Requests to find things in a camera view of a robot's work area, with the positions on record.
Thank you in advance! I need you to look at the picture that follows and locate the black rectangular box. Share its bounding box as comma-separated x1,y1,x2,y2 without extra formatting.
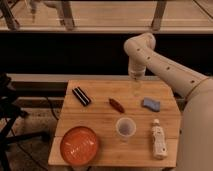
72,87,91,106

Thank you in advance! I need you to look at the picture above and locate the orange bowl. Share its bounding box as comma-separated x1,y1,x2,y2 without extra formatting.
60,126,99,166

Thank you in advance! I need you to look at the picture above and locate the blue sponge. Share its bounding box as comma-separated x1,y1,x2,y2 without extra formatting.
142,97,160,112

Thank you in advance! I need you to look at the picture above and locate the red sausage-shaped object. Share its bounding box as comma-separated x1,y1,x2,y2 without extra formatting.
109,98,125,113

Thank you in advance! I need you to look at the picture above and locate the black office chair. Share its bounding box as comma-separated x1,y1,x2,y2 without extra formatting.
0,72,50,171

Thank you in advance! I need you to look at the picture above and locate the black cable on floor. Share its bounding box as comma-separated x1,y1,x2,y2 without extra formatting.
44,96,60,122

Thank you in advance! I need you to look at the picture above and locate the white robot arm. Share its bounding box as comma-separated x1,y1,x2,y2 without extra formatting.
124,33,213,171

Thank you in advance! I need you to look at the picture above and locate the white plastic bottle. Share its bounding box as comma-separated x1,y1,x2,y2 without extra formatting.
151,119,168,160

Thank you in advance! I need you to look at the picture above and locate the wooden folding table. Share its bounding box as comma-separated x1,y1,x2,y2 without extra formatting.
48,80,181,168

